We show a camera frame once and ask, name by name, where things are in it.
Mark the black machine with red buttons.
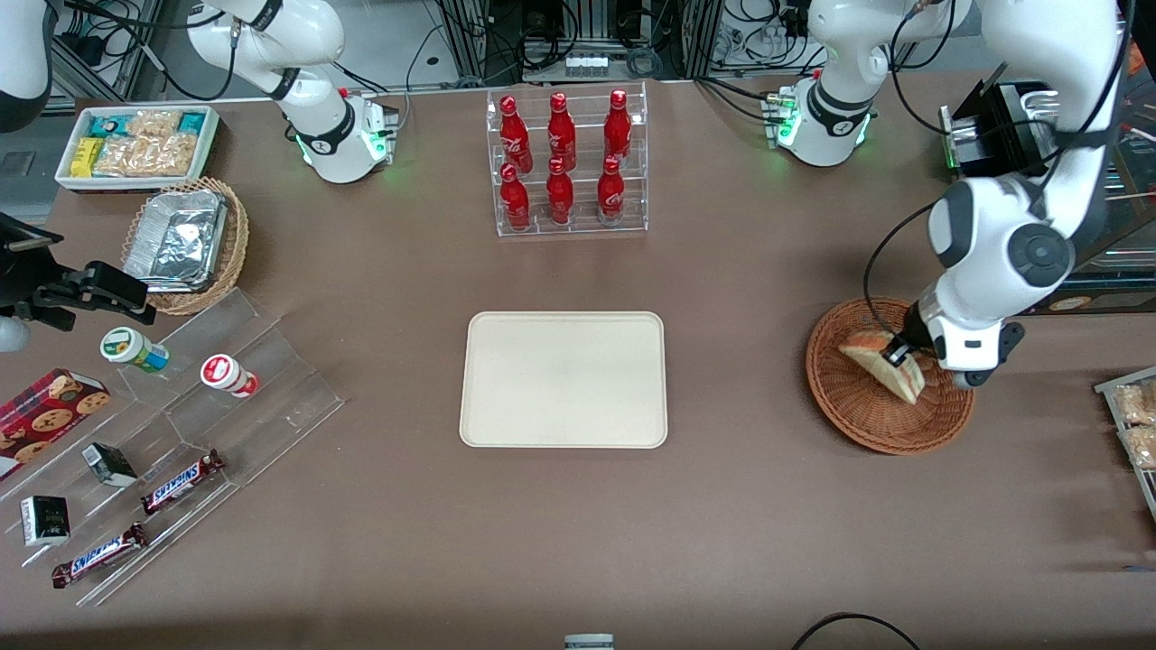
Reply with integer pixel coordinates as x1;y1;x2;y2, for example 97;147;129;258
937;54;1156;317

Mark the red cola bottle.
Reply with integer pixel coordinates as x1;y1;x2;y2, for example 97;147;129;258
547;92;578;172
500;162;532;232
604;88;634;164
597;155;627;226
545;158;576;227
499;96;535;174

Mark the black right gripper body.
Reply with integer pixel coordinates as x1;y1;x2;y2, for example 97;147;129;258
0;213;88;313

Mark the black table cable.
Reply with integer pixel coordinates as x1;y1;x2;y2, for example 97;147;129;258
791;612;923;650

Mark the clear acrylic stepped stand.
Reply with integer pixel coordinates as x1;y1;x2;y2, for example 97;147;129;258
0;287;347;608

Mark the brown snickers bar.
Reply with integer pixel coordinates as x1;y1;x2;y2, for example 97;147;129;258
51;523;150;590
140;450;226;517

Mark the clear acrylic bottle rack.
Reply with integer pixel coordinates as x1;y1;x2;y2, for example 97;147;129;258
486;81;649;238

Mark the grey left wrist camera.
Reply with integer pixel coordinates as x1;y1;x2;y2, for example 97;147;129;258
954;320;1027;391

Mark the grey tray with snacks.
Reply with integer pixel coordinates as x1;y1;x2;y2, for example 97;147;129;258
1093;366;1156;525

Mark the white snack bin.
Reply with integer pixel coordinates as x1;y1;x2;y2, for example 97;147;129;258
54;105;222;194

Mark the small brown wicker basket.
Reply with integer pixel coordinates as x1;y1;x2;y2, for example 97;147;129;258
120;177;251;317

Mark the red lid yogurt cup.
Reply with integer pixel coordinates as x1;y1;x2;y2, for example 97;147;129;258
200;354;261;400

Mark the large brown wicker basket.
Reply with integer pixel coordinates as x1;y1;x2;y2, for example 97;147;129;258
806;297;977;456

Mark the red plaid cookie box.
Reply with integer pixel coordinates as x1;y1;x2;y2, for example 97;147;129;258
0;367;113;483

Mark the yellow snack packet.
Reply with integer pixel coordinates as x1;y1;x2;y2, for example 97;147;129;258
70;137;106;179

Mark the small clear cracker bag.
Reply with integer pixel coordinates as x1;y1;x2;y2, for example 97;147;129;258
126;109;182;141

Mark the small black box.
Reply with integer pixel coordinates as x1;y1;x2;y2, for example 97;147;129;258
81;442;139;489
20;495;72;549

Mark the green lid yogurt cup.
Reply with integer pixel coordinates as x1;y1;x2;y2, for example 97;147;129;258
99;327;171;376

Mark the triangular sandwich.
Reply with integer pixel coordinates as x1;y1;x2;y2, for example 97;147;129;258
838;330;928;405

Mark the aluminium foil container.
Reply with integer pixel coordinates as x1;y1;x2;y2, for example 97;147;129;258
122;190;229;294

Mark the cream plastic tray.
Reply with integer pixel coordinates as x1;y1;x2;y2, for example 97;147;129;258
459;311;669;450

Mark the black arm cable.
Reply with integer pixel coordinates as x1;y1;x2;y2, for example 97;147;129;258
862;0;1135;344

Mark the large clear cracker bag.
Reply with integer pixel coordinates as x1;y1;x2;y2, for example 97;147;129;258
93;133;199;179

